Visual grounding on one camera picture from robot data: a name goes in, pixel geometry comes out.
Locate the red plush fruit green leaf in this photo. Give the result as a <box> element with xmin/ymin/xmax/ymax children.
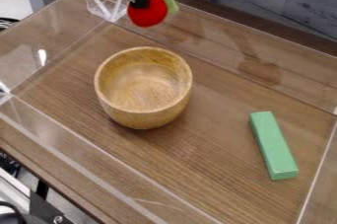
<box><xmin>126</xmin><ymin>0</ymin><xmax>178</xmax><ymax>28</ymax></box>

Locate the wooden bowl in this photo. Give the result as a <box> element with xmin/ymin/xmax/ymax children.
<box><xmin>93</xmin><ymin>46</ymin><xmax>193</xmax><ymax>129</ymax></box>

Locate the green rectangular block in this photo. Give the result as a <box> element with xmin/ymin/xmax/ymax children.
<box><xmin>249</xmin><ymin>112</ymin><xmax>298</xmax><ymax>181</ymax></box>

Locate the clear acrylic corner bracket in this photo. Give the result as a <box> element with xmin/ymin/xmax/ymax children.
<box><xmin>85</xmin><ymin>0</ymin><xmax>126</xmax><ymax>23</ymax></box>

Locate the clear acrylic tray wall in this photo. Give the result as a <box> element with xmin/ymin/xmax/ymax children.
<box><xmin>0</xmin><ymin>90</ymin><xmax>221</xmax><ymax>224</ymax></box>

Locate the black metal bracket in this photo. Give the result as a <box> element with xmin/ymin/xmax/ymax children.
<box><xmin>26</xmin><ymin>192</ymin><xmax>74</xmax><ymax>224</ymax></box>

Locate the black cable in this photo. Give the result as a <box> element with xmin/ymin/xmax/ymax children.
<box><xmin>0</xmin><ymin>200</ymin><xmax>28</xmax><ymax>224</ymax></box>

